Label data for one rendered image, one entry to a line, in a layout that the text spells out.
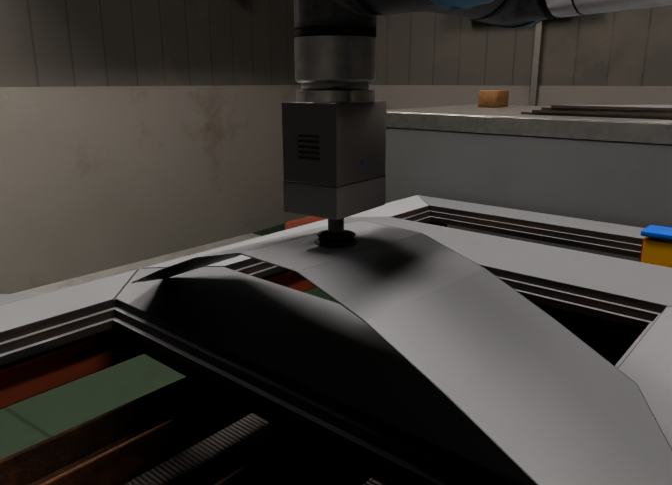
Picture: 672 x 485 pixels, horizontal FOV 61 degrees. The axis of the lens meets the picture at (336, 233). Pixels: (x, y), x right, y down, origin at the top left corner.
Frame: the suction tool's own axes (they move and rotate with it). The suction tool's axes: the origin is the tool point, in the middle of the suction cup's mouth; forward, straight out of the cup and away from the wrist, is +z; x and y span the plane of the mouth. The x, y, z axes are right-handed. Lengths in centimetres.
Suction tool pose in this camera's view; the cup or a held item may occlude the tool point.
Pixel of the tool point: (336, 254)
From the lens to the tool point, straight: 58.2
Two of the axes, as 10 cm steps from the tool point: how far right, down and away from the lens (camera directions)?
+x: 8.1, 1.4, -5.7
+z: 0.0, 9.7, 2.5
